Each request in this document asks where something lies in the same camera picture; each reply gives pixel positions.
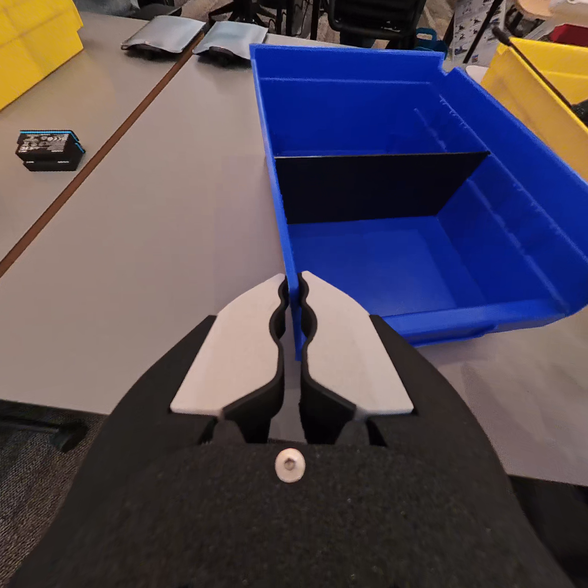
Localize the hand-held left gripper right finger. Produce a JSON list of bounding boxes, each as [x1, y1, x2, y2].
[[298, 271, 415, 420]]

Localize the white printed sign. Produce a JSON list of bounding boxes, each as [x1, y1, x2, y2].
[[448, 0, 507, 63]]

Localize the stacked yellow plastic bins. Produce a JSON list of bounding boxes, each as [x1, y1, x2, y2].
[[0, 0, 85, 112]]

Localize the red floor bin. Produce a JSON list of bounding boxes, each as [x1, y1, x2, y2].
[[549, 23, 588, 47]]

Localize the blue plastic container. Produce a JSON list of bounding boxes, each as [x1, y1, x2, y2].
[[416, 28, 448, 54]]

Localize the blue plastic bin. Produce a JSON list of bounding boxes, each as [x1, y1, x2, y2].
[[249, 43, 588, 361]]

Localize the person's black trousers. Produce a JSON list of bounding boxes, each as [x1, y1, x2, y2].
[[509, 474, 588, 588]]

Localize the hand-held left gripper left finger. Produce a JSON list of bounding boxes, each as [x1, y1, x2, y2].
[[170, 274, 290, 417]]

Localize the yellow plastic bin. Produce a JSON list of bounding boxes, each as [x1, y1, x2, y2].
[[480, 37, 588, 182]]

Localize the black bin divider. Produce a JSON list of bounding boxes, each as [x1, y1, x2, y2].
[[274, 151, 491, 225]]

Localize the black battery pack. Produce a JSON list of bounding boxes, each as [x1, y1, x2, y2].
[[23, 154, 85, 172], [16, 130, 86, 161]]

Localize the grey pouches on table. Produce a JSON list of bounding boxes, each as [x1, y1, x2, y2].
[[121, 15, 206, 60]]

